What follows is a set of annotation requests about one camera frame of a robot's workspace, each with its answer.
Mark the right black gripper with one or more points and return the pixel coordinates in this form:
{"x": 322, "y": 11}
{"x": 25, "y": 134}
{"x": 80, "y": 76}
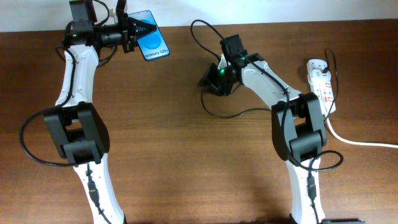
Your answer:
{"x": 211, "y": 81}

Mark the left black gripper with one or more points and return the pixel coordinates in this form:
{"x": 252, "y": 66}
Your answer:
{"x": 129, "y": 26}

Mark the blue Galaxy smartphone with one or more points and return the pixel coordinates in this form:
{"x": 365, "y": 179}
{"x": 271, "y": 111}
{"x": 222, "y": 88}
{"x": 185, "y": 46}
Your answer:
{"x": 152, "y": 46}

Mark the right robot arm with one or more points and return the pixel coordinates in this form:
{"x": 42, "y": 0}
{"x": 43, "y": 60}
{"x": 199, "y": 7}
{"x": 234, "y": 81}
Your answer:
{"x": 298, "y": 133}

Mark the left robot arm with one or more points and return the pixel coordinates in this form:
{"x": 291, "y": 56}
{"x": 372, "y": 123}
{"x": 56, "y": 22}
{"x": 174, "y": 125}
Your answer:
{"x": 77, "y": 130}

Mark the white power strip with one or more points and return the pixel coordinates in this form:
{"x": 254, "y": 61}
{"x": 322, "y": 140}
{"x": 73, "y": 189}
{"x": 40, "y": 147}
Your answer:
{"x": 319, "y": 79}

